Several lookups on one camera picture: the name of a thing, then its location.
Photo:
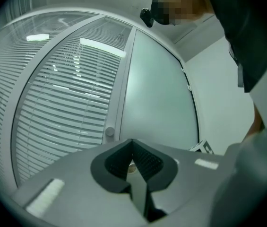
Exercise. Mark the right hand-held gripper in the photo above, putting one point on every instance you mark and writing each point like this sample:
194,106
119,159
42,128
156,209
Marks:
203,148

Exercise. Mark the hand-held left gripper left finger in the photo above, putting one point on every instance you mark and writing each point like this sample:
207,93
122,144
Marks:
100,169

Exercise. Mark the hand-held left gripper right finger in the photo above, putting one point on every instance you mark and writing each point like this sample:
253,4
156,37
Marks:
166,171

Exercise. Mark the frosted glass door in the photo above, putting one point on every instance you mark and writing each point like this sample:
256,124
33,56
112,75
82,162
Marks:
159,91

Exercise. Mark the round grey door knob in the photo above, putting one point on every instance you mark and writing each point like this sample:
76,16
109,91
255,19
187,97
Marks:
109,131

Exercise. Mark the glass partition with blinds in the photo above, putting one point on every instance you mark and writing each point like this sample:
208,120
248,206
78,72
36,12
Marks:
64,98
10,55

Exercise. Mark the grey hanging badge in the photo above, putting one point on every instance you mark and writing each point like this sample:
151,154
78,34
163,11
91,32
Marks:
240,75

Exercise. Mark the person's torso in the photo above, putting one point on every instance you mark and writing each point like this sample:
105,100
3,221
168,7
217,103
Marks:
246,25

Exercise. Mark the person's head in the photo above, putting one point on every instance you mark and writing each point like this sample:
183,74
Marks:
183,3

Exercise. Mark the black head-worn camera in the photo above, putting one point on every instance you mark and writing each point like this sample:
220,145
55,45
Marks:
147,16

